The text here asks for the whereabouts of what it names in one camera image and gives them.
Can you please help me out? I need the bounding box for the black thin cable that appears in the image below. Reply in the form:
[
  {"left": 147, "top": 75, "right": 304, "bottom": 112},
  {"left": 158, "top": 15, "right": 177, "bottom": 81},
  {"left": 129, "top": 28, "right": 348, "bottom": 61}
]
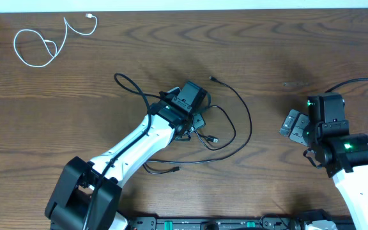
[
  {"left": 145, "top": 75, "right": 254, "bottom": 164},
  {"left": 142, "top": 104, "right": 238, "bottom": 175}
]

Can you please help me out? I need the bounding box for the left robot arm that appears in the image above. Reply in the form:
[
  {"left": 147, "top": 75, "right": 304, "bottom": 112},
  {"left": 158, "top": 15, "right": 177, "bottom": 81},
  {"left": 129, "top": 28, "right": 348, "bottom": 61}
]
[{"left": 45, "top": 81, "right": 208, "bottom": 230}]

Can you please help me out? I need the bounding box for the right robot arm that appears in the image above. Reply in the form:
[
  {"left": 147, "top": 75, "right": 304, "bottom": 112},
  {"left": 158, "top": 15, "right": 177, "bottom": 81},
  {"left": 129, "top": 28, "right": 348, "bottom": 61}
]
[{"left": 280, "top": 92, "right": 368, "bottom": 229}]

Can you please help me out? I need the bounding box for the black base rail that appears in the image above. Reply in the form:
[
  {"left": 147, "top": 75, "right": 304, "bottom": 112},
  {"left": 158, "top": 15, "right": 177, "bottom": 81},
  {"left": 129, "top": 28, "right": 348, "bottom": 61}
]
[{"left": 123, "top": 209, "right": 357, "bottom": 230}]

